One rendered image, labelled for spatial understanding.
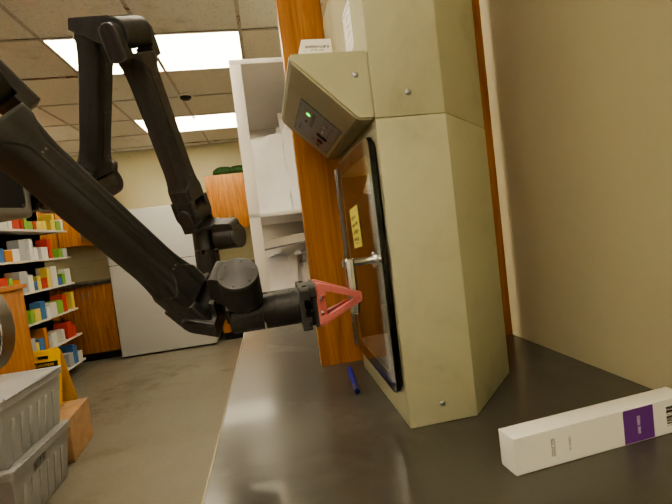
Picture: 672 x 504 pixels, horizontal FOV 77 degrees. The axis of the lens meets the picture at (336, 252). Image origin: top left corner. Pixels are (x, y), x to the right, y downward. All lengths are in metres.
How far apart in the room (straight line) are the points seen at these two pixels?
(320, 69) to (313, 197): 0.40
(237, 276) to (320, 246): 0.42
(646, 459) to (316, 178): 0.76
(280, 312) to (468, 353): 0.30
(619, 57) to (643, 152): 0.17
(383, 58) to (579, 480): 0.60
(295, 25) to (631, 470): 1.00
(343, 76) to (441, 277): 0.33
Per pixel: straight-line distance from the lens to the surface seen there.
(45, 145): 0.59
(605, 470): 0.64
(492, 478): 0.60
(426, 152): 0.67
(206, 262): 1.05
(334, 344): 1.03
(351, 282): 0.68
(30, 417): 2.83
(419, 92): 0.69
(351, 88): 0.66
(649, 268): 0.87
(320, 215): 0.99
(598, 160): 0.93
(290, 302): 0.65
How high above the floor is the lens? 1.26
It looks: 3 degrees down
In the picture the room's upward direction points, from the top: 7 degrees counter-clockwise
